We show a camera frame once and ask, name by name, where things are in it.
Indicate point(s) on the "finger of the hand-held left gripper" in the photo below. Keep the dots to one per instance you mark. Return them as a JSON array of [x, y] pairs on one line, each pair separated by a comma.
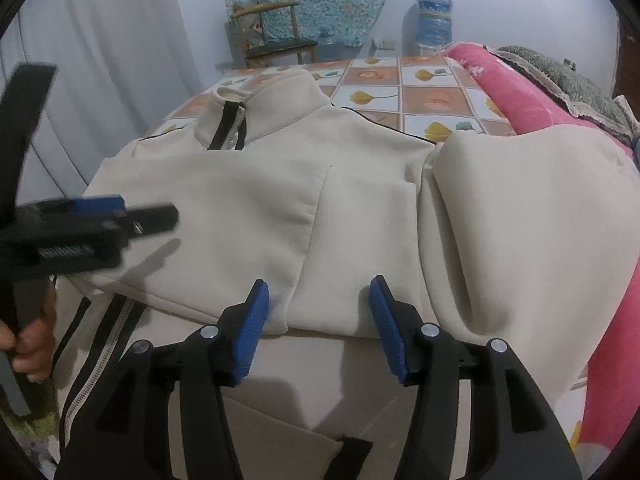
[[80, 207], [100, 245]]

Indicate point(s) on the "blue water dispenser bottle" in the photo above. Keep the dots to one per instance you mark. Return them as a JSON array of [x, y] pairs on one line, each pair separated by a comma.
[[432, 25]]

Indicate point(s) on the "cream zip jacket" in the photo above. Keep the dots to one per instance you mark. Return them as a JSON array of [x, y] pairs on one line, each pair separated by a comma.
[[350, 220]]

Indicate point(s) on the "pink floral blanket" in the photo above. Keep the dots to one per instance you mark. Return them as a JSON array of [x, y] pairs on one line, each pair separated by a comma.
[[520, 100]]

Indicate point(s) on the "small blue water bottle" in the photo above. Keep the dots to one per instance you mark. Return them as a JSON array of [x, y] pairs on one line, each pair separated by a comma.
[[328, 46]]

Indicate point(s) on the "white curtain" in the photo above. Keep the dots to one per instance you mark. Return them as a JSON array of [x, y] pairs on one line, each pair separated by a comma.
[[110, 60]]

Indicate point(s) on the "tile-patterned table cover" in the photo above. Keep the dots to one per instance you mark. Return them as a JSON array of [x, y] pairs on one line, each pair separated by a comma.
[[425, 100]]

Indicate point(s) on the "person's left hand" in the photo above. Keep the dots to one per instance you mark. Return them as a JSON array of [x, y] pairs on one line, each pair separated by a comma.
[[37, 350]]

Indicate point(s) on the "brown wooden door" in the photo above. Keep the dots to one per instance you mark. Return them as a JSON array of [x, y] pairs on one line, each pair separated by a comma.
[[629, 60]]

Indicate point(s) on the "wall socket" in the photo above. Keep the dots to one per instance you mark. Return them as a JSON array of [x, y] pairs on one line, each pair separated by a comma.
[[384, 43]]

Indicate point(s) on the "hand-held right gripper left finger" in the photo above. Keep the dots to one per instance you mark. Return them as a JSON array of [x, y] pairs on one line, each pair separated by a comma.
[[250, 332]]

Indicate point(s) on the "green fluffy cloth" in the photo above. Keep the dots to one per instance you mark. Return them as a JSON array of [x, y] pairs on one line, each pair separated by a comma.
[[35, 420]]

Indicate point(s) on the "wooden chair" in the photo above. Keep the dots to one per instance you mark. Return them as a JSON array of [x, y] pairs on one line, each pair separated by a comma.
[[280, 47]]

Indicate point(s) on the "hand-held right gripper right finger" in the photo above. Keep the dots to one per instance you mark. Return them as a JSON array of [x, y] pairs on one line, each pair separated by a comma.
[[390, 332]]

